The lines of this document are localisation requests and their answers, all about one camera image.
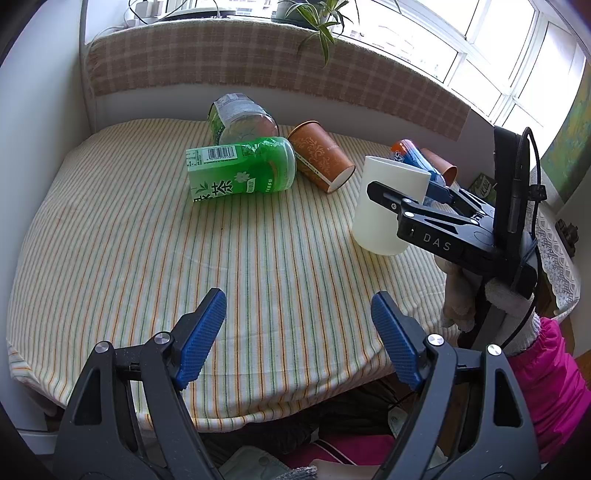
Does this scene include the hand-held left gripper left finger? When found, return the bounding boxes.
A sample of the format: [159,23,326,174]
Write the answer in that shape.
[55,287,228,480]

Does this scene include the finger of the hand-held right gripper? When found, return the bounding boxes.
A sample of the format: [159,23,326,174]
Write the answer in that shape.
[427,171,497,219]
[367,181,482,223]

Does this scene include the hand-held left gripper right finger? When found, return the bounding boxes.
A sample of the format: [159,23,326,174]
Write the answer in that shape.
[370,291,542,480]

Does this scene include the white cup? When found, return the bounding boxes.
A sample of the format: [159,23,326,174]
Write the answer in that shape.
[352,155,431,256]

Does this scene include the person's right forearm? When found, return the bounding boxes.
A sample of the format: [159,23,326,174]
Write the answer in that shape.
[507,318,591,464]

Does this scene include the plain brown paper cup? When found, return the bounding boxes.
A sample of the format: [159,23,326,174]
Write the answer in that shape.
[420,148,459,186]

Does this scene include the orange patterned paper cup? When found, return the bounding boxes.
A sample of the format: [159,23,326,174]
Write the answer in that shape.
[287,120,356,193]

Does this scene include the person's right hand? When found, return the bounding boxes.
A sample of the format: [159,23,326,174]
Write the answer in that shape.
[436,256,541,356]

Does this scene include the green packet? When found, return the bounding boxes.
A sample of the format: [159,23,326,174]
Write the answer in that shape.
[468,173,497,201]

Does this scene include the blue and orange can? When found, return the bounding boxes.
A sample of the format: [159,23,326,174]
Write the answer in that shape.
[390,139,446,185]

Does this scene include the white lace cloth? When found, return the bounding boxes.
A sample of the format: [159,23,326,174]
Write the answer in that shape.
[526,166,581,319]

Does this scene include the striped tablecloth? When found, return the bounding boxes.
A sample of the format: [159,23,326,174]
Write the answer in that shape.
[6,117,509,432]

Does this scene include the dark small object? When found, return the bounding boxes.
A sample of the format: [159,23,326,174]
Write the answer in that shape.
[556,219,580,257]

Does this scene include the person's pink trousers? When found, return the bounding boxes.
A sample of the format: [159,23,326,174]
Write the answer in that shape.
[284,434,398,480]

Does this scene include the green tea bottle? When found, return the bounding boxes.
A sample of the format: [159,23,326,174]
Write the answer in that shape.
[185,136,297,202]

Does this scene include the clear bottle with green label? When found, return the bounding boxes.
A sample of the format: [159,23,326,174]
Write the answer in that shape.
[206,93,280,146]

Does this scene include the potted green plant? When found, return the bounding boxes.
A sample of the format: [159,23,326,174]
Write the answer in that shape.
[277,0,402,68]

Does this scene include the plaid cloth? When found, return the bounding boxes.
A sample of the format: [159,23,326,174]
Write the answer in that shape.
[87,16,472,141]

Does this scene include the white power strip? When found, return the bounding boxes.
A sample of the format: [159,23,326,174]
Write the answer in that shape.
[127,0,185,21]

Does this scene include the black cable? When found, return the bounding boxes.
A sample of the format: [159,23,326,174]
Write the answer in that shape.
[501,127,546,352]

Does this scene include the green wall picture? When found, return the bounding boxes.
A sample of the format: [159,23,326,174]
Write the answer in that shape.
[540,60,591,204]

